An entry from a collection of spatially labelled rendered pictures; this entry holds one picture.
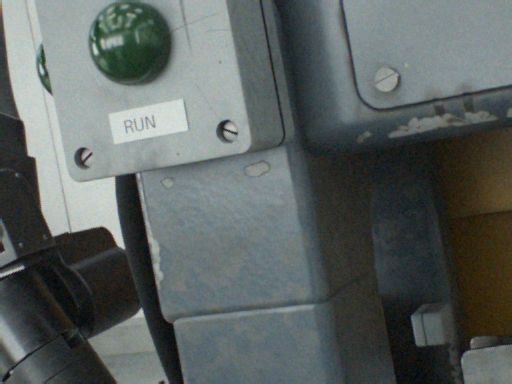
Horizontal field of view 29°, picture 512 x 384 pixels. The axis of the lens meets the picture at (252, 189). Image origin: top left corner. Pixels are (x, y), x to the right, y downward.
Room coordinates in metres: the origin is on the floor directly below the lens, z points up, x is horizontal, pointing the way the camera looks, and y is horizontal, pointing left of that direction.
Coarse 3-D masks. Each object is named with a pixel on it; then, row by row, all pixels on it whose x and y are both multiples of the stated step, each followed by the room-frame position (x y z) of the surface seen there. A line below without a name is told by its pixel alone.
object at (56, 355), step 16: (80, 336) 0.61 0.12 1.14; (48, 352) 0.59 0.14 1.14; (64, 352) 0.59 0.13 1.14; (80, 352) 0.60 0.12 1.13; (96, 352) 0.62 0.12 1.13; (16, 368) 0.59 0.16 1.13; (32, 368) 0.58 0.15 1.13; (48, 368) 0.58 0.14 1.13; (64, 368) 0.59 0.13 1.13; (80, 368) 0.59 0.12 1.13; (96, 368) 0.60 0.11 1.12
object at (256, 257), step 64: (320, 0) 0.38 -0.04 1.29; (384, 0) 0.36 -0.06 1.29; (448, 0) 0.35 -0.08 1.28; (320, 64) 0.38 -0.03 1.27; (384, 64) 0.36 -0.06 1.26; (448, 64) 0.36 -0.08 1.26; (320, 128) 0.38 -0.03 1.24; (384, 128) 0.37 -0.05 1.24; (448, 128) 0.36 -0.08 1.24; (192, 192) 0.39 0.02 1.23; (256, 192) 0.38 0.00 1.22; (320, 192) 0.39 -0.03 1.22; (384, 192) 0.57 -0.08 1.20; (192, 256) 0.40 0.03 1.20; (256, 256) 0.38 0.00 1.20; (320, 256) 0.38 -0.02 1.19; (384, 256) 0.58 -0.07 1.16; (448, 256) 0.58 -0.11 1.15; (192, 320) 0.40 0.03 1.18; (256, 320) 0.39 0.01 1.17; (320, 320) 0.38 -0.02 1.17; (384, 320) 0.44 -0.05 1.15
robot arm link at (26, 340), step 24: (48, 264) 0.64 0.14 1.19; (0, 288) 0.60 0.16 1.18; (24, 288) 0.60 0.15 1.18; (48, 288) 0.62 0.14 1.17; (72, 288) 0.64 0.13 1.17; (0, 312) 0.59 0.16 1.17; (24, 312) 0.59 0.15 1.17; (48, 312) 0.60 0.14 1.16; (72, 312) 0.64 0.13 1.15; (0, 336) 0.59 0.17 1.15; (24, 336) 0.59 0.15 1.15; (48, 336) 0.59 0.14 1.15; (72, 336) 0.63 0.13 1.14; (0, 360) 0.59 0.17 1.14
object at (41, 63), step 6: (42, 42) 0.38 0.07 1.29; (42, 48) 0.37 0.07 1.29; (42, 54) 0.37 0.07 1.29; (36, 60) 0.38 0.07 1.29; (42, 60) 0.37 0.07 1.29; (36, 66) 0.38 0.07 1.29; (42, 66) 0.37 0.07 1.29; (42, 72) 0.37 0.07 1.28; (42, 78) 0.37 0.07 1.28; (48, 78) 0.37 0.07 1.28; (42, 84) 0.38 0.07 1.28; (48, 84) 0.37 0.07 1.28; (48, 90) 0.38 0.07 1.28
